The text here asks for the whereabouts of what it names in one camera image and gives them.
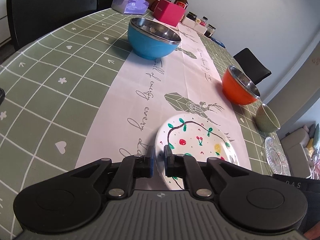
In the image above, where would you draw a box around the pink deer table runner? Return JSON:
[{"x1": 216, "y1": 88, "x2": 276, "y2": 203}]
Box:
[{"x1": 75, "y1": 17, "x2": 252, "y2": 190}]

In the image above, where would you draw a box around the purple tissue pack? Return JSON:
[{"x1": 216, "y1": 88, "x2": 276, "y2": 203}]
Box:
[{"x1": 111, "y1": 0, "x2": 149, "y2": 15}]

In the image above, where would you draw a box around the red label small bottle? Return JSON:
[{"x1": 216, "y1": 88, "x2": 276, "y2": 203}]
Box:
[{"x1": 200, "y1": 16, "x2": 208, "y2": 27}]

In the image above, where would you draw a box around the beige sofa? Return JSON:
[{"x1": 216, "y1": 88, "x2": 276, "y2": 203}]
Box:
[{"x1": 280, "y1": 128, "x2": 313, "y2": 178}]

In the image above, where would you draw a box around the clear glass plate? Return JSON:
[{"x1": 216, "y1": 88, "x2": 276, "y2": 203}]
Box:
[{"x1": 264, "y1": 137, "x2": 291, "y2": 176}]

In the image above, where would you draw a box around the right black chair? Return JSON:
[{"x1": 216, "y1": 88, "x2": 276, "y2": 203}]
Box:
[{"x1": 233, "y1": 48, "x2": 272, "y2": 85}]

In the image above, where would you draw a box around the white drawer cabinet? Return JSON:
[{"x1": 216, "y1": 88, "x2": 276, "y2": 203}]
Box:
[{"x1": 0, "y1": 0, "x2": 10, "y2": 44}]

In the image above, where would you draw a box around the blue steel bowl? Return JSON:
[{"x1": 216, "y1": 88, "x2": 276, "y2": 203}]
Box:
[{"x1": 127, "y1": 18, "x2": 181, "y2": 60}]

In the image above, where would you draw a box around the orange steel bowl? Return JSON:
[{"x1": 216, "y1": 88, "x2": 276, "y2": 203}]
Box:
[{"x1": 222, "y1": 66, "x2": 260, "y2": 105}]

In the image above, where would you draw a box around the brown liquor bottle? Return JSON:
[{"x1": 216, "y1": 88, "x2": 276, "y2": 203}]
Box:
[{"x1": 174, "y1": 0, "x2": 188, "y2": 9}]

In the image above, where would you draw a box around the dark glass jar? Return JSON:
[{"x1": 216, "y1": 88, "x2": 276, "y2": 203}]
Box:
[{"x1": 204, "y1": 24, "x2": 216, "y2": 38}]

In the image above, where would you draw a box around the pink square box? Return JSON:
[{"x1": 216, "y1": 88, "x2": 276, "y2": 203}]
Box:
[{"x1": 153, "y1": 0, "x2": 185, "y2": 27}]

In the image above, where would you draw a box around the near left black chair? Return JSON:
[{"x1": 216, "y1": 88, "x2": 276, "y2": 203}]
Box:
[{"x1": 6, "y1": 0, "x2": 97, "y2": 50}]

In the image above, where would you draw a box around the green checked tablecloth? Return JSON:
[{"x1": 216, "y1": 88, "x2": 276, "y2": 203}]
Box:
[{"x1": 1, "y1": 9, "x2": 272, "y2": 239}]

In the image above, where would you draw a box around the green ceramic bowl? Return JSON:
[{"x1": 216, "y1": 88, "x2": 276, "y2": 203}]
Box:
[{"x1": 254, "y1": 103, "x2": 280, "y2": 133}]

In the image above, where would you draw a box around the blue flat packet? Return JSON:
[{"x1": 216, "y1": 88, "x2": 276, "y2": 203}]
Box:
[{"x1": 210, "y1": 37, "x2": 225, "y2": 48}]

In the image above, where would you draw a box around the white flat box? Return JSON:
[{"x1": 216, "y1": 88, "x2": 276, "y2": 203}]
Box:
[{"x1": 181, "y1": 16, "x2": 207, "y2": 35}]

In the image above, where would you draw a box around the black smartphone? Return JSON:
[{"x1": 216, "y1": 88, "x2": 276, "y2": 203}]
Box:
[{"x1": 0, "y1": 88, "x2": 5, "y2": 105}]

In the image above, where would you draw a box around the dark lidded jar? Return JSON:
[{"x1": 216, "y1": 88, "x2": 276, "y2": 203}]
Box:
[{"x1": 186, "y1": 12, "x2": 197, "y2": 21}]

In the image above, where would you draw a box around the white painted ceramic plate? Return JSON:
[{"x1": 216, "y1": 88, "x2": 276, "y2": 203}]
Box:
[{"x1": 155, "y1": 113, "x2": 239, "y2": 190}]

